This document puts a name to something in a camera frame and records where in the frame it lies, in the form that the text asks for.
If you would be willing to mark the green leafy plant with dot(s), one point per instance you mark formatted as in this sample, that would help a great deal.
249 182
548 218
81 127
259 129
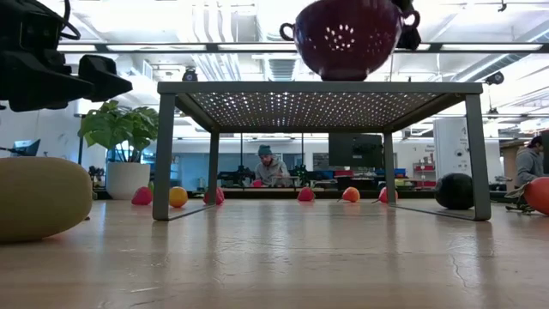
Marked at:
111 124

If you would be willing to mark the white plant pot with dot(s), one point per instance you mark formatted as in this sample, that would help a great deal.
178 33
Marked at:
126 180

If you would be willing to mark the black monitor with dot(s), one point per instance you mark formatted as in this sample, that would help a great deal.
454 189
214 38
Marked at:
356 150

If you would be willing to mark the brown-green kiwi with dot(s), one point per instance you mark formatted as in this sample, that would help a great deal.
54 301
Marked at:
38 197

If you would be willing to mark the grey perforated metal shelf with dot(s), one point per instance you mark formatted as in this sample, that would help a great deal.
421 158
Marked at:
317 87

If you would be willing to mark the black aluminium table frame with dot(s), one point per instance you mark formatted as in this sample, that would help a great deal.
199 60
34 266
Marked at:
326 195

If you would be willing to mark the red strawberry toy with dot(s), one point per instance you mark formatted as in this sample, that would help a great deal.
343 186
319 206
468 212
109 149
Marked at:
381 195

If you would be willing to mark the purple metal colander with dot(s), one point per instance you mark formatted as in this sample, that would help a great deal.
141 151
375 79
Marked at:
309 51

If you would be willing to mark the red plastic strawberry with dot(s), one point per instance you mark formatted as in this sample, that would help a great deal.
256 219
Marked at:
305 195
142 196
221 196

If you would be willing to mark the person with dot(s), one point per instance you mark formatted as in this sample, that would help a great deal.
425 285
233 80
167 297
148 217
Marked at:
271 171
528 165

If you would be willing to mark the black hanging camera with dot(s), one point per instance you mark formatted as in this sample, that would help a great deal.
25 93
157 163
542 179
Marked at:
190 76
495 78

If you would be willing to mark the dark round avocado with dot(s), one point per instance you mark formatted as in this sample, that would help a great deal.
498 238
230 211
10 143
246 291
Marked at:
452 191

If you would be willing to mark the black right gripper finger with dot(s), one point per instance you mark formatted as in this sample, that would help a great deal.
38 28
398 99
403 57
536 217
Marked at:
409 40

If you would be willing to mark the small orange-red peach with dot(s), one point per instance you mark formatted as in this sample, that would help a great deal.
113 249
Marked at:
351 195
179 197

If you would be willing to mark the small rack with red bins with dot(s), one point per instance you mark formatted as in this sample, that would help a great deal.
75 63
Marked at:
424 168

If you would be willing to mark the black overhead crossbar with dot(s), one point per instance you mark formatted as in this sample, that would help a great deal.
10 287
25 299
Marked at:
236 47

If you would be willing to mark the pink-red round fruit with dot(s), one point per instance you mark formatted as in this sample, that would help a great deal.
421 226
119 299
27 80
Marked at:
540 195

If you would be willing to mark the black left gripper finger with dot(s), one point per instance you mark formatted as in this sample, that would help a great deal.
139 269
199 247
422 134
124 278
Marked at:
105 77
38 83

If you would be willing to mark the small dark monitor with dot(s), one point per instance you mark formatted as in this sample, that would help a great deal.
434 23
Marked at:
28 148

